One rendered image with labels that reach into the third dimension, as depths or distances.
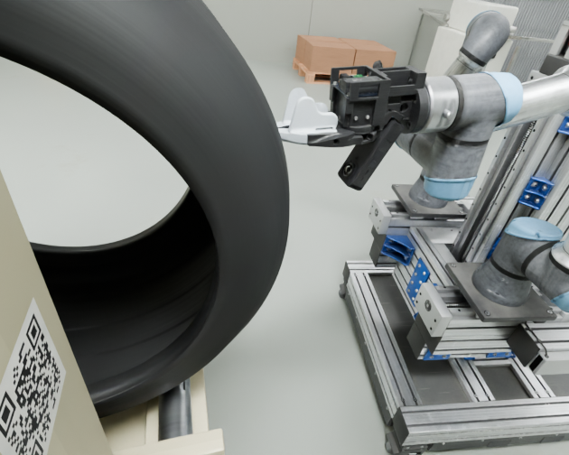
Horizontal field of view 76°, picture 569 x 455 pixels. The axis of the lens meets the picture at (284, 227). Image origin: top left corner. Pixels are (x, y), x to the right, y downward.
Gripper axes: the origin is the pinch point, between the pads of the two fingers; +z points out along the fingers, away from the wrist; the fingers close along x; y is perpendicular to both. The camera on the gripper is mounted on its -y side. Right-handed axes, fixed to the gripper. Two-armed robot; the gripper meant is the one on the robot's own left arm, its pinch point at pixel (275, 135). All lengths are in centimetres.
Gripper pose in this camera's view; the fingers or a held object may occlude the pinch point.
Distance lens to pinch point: 50.0
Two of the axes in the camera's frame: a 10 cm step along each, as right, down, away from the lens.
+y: 0.0, -7.9, -6.1
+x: 2.5, 5.9, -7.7
